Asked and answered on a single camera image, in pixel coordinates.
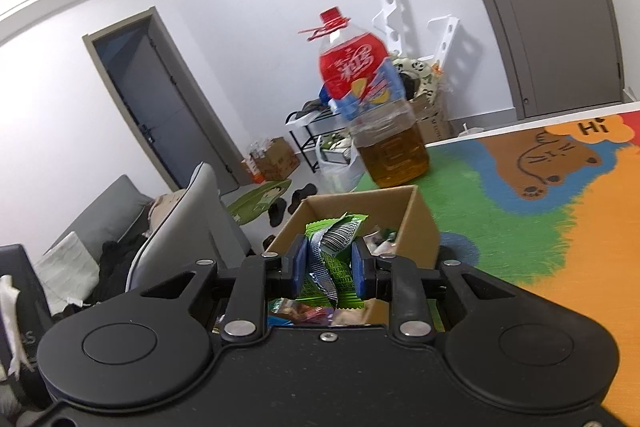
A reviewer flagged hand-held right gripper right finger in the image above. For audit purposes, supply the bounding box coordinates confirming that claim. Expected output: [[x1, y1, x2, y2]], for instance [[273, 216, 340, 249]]
[[351, 238, 535, 343]]

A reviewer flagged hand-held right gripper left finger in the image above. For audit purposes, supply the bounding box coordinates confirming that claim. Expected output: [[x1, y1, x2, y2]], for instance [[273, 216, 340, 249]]
[[132, 234, 310, 343]]

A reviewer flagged green snack packet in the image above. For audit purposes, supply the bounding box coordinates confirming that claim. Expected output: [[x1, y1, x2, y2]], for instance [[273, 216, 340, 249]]
[[292, 213, 368, 310]]

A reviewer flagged black slipper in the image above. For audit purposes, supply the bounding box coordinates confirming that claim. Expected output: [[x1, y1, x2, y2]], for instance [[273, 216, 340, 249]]
[[266, 199, 288, 228], [287, 183, 318, 215]]

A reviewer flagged green floor rug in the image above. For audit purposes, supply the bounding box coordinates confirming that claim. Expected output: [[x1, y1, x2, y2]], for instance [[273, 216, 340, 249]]
[[226, 178, 293, 226]]

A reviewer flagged white plastic bag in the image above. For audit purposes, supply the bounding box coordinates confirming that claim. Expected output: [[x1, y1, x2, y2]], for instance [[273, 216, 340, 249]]
[[315, 134, 366, 195]]

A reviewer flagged orange carton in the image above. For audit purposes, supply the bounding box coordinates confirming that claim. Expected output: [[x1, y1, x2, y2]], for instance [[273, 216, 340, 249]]
[[241, 159, 263, 184]]

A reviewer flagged small printed cardboard box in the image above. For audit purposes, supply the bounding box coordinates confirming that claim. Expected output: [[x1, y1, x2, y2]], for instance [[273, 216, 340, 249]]
[[245, 137, 300, 180]]

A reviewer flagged grey chair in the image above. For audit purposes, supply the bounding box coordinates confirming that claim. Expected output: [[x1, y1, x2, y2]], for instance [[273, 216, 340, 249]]
[[125, 162, 253, 295]]

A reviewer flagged colourful cartoon table mat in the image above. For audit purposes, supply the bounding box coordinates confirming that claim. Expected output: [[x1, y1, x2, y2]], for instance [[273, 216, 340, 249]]
[[350, 109, 640, 418]]

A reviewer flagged black shoe rack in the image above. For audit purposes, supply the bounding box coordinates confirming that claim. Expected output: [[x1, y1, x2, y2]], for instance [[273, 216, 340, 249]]
[[285, 99, 361, 172]]

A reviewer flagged dark cloth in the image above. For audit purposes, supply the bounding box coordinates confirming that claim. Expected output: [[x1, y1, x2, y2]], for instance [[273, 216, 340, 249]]
[[92, 229, 151, 305]]

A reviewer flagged large iced tea bottle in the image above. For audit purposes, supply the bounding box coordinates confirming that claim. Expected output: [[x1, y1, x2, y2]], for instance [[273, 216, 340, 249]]
[[297, 7, 431, 188]]

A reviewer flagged grey sofa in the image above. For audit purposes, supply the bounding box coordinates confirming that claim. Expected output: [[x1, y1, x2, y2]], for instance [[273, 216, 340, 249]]
[[42, 174, 153, 258]]

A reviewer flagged dark blue door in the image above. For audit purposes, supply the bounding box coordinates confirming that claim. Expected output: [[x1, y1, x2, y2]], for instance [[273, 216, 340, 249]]
[[82, 6, 243, 192]]

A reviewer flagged white pillow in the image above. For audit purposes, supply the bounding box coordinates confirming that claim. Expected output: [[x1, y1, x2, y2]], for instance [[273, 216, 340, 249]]
[[32, 231, 101, 313]]

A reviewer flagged white crumpled cloth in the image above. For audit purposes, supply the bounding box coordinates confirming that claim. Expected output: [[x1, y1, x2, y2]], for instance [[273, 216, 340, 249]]
[[0, 274, 31, 378]]

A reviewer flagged grey door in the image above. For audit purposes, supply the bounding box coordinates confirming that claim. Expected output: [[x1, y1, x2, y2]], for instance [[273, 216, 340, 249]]
[[447, 0, 628, 120]]

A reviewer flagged cardboard box under panda ring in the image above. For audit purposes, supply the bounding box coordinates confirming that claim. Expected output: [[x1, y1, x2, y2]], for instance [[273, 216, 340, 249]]
[[407, 89, 453, 142]]

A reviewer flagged panda print ring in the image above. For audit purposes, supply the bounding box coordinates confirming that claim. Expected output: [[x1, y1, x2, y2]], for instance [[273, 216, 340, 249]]
[[390, 56, 446, 100]]

